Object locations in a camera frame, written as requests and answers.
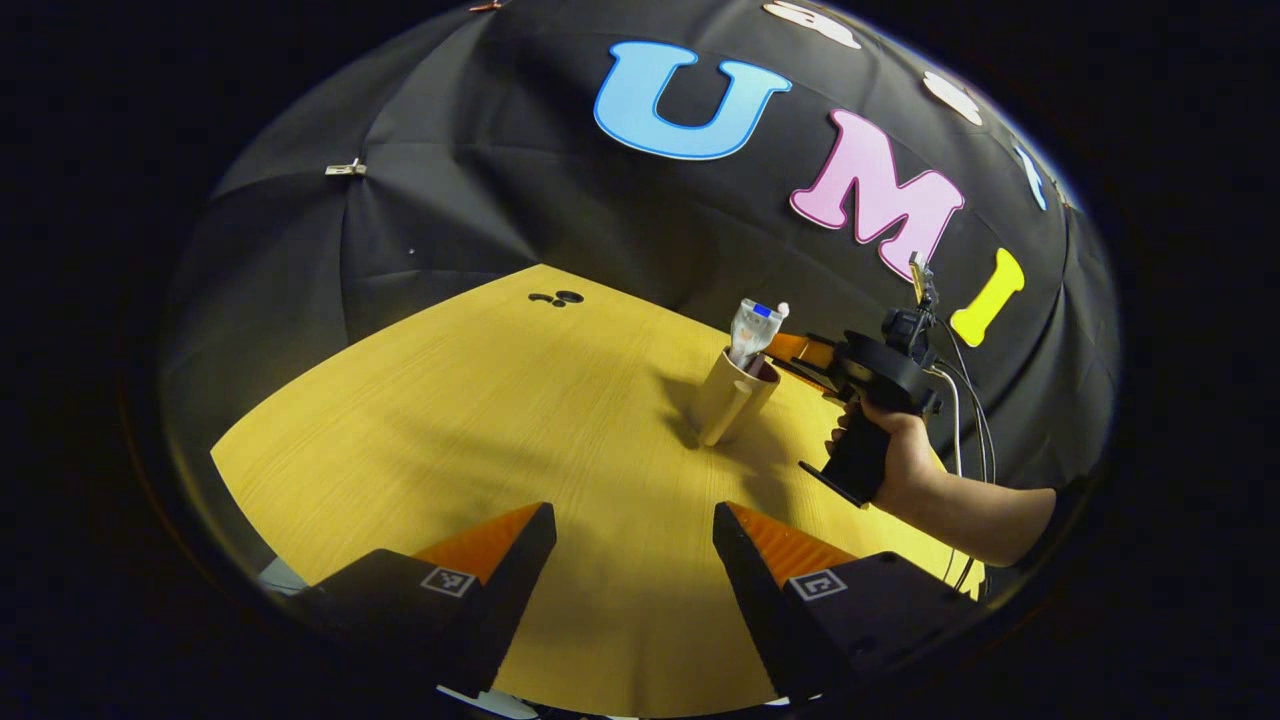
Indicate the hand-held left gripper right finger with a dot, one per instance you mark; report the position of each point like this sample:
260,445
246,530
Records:
760,600

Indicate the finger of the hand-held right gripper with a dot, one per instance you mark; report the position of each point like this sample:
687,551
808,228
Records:
815,380
800,348

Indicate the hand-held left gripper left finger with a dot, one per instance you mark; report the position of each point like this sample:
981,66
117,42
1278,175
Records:
515,590

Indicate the white toothpaste tube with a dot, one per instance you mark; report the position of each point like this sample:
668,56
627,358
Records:
752,330

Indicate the beige cup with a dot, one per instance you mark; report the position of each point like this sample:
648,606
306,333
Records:
730,400

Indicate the wooden desktop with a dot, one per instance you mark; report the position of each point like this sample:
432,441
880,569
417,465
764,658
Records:
500,430

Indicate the black backdrop cloth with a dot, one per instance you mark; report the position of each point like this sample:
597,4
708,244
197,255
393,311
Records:
600,220

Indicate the small silver clip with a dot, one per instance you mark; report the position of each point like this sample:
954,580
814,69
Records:
345,168

